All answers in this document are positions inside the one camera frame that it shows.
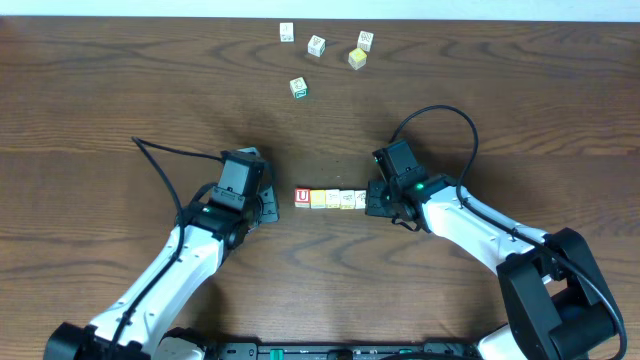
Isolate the white block yellow side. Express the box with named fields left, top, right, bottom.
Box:
left=340, top=190, right=356, bottom=210

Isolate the red letter U block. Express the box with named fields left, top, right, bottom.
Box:
left=294, top=188, right=311, bottom=208

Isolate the white block yellow edge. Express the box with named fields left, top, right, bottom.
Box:
left=325, top=189, right=341, bottom=209

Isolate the white patterned block top right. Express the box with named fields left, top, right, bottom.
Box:
left=357, top=31, right=374, bottom=52

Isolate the yellow topped block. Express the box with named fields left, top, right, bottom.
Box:
left=348, top=48, right=368, bottom=70

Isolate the white block tilted top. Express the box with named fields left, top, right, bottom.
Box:
left=307, top=35, right=326, bottom=57

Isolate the white block teal side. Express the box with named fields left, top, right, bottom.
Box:
left=289, top=77, right=308, bottom=99

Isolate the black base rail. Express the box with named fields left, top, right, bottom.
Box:
left=205, top=341, right=481, bottom=360

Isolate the white block blue letter T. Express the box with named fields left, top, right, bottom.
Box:
left=354, top=190, right=367, bottom=209

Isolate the white block top left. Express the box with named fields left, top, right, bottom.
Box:
left=279, top=22, right=295, bottom=43

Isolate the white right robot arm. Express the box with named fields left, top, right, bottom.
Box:
left=365, top=140, right=626, bottom=359

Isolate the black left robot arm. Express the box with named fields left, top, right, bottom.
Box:
left=43, top=147, right=279, bottom=360

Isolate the plain yellow block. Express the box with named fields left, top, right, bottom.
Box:
left=310, top=189, right=326, bottom=209

